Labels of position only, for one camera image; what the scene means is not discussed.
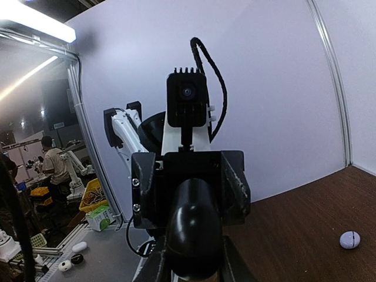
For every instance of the lilac earbud charging case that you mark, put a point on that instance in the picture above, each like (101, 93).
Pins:
(350, 240)

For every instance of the person in beige shirt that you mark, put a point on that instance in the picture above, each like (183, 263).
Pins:
(54, 167)

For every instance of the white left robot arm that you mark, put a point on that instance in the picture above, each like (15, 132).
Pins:
(124, 130)

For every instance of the ceiling light bar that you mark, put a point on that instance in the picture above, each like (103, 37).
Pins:
(19, 13)

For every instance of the aluminium frame post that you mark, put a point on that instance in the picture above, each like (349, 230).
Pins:
(336, 78)
(75, 83)

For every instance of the yellow parts bin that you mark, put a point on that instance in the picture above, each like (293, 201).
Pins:
(93, 197)

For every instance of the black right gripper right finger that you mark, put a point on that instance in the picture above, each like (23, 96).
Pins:
(233, 268)

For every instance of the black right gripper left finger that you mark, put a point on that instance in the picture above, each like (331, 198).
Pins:
(155, 268)

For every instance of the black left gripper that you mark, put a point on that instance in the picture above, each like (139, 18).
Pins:
(155, 180)

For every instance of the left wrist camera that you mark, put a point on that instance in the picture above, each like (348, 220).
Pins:
(187, 119)

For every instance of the left aluminium frame post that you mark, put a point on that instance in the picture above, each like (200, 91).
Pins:
(75, 83)

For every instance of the black oval charging case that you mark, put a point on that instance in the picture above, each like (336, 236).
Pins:
(194, 245)

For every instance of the white earbud case outside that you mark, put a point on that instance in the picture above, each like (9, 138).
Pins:
(81, 246)

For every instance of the right aluminium frame post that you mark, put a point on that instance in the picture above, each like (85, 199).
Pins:
(336, 78)

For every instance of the green white carton box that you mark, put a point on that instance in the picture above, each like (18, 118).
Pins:
(100, 218)

